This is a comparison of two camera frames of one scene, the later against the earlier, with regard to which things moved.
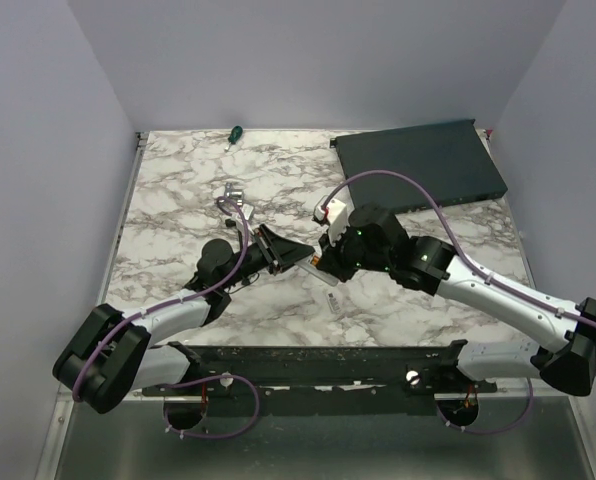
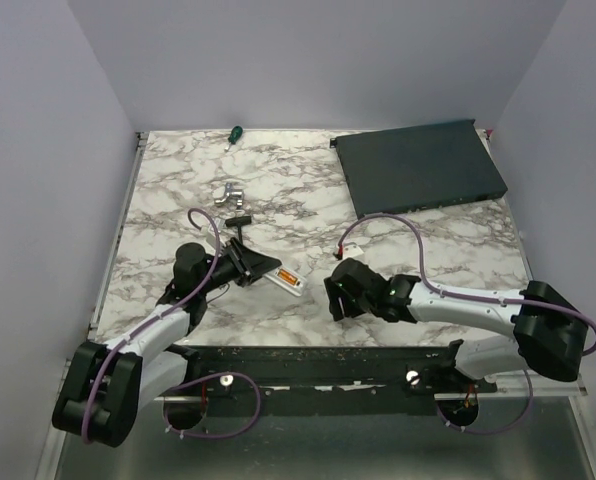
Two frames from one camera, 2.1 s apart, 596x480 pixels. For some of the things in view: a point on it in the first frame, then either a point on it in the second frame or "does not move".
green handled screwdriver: (235, 134) does not move
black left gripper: (278, 252) → (249, 264)
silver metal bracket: (235, 194) does not move
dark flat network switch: (452, 160) does not move
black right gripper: (331, 260) → (334, 292)
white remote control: (308, 266) → (288, 279)
